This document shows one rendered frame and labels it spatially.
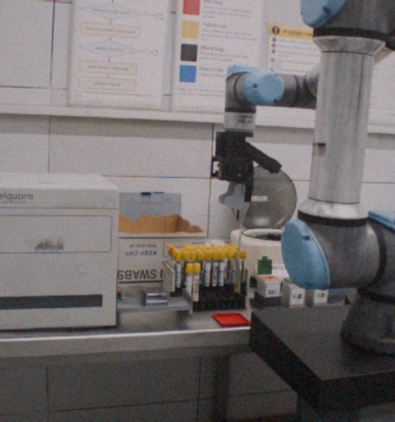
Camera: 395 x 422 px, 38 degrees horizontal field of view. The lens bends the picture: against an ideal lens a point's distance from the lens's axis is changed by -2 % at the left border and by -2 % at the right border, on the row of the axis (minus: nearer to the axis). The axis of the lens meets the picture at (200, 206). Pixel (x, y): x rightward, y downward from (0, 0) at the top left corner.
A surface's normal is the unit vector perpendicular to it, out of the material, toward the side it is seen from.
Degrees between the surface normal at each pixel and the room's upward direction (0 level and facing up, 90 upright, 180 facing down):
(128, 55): 93
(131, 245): 94
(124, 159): 90
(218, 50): 94
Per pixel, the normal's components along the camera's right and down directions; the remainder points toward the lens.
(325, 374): 0.07, -0.98
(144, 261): 0.29, 0.13
